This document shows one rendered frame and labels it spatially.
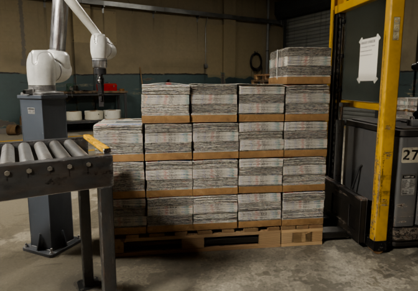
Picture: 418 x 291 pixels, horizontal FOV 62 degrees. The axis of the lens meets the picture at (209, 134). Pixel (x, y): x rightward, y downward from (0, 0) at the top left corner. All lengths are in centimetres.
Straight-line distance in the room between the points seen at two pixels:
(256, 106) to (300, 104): 29
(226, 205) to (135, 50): 723
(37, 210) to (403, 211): 232
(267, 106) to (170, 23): 754
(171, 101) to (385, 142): 130
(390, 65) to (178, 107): 126
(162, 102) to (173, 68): 738
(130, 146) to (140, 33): 722
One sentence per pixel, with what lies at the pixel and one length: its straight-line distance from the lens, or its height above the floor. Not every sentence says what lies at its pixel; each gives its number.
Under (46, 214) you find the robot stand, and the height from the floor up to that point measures 26.
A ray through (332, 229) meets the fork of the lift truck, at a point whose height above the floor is 7.
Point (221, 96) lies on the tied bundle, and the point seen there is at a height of 99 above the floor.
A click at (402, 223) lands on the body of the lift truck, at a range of 260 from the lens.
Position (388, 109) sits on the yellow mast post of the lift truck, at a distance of 231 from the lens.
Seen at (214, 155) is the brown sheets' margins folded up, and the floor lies 63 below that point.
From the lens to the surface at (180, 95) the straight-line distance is 209.
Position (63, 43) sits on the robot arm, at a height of 133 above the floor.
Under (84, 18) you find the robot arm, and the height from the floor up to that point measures 147.
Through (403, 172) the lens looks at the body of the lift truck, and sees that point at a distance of 249.
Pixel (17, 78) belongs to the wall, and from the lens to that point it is 865.
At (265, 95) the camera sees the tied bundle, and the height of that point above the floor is 100.
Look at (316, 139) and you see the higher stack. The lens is 232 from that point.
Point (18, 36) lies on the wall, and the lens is 872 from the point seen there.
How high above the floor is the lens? 107
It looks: 8 degrees down
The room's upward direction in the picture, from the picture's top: straight up
